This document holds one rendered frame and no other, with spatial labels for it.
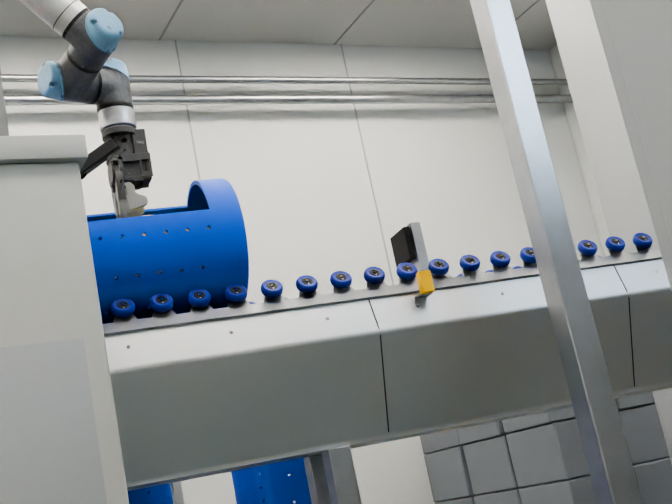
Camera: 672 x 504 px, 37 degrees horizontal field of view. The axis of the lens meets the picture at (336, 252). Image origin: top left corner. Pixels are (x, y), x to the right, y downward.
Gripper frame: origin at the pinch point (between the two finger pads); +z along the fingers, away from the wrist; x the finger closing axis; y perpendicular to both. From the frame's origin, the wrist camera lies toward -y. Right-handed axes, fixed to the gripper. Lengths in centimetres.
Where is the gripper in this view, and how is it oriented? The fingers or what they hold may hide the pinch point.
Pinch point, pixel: (122, 224)
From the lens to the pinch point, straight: 210.4
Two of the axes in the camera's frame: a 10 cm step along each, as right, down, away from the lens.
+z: 1.9, 9.5, -2.3
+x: -2.9, 2.8, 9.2
